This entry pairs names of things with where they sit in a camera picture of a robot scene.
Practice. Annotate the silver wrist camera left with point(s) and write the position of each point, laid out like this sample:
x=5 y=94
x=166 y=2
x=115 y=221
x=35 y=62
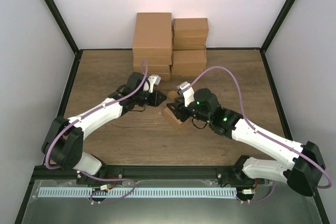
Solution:
x=152 y=81

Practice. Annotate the top small cardboard box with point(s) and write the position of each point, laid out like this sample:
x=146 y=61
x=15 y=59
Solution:
x=190 y=27

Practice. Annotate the black cage frame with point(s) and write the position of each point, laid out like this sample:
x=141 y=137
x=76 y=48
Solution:
x=43 y=173

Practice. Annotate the bottom small cardboard box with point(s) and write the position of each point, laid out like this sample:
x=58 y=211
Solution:
x=186 y=72

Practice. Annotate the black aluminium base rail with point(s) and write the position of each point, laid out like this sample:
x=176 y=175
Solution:
x=223 y=175

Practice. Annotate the small cardboard box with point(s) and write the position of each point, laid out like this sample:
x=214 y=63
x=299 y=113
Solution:
x=189 y=43
x=190 y=59
x=190 y=27
x=186 y=72

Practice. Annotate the light blue slotted cable duct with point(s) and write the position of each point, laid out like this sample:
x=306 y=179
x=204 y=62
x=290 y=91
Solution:
x=81 y=192

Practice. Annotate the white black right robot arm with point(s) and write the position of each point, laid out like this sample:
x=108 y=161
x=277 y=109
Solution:
x=262 y=140

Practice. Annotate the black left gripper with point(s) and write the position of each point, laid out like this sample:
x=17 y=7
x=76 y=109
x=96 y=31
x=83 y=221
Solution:
x=157 y=93

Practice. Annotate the upper small cardboard box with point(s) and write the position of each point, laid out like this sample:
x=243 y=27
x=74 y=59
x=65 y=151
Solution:
x=189 y=43

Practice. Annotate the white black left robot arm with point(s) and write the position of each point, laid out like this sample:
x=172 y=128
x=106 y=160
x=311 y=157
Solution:
x=64 y=141

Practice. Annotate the large cardboard box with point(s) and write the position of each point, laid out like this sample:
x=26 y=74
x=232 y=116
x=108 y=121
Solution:
x=153 y=69
x=163 y=76
x=152 y=35
x=153 y=61

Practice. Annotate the top large cardboard box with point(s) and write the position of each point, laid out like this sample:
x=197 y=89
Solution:
x=152 y=35

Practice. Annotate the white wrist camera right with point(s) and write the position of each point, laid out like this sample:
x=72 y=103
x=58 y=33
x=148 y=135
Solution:
x=185 y=89

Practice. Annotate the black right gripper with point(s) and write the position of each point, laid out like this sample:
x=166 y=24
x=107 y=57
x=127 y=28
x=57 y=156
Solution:
x=176 y=105

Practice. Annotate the bottom large cardboard box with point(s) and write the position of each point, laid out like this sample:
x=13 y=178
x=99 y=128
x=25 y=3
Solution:
x=163 y=76

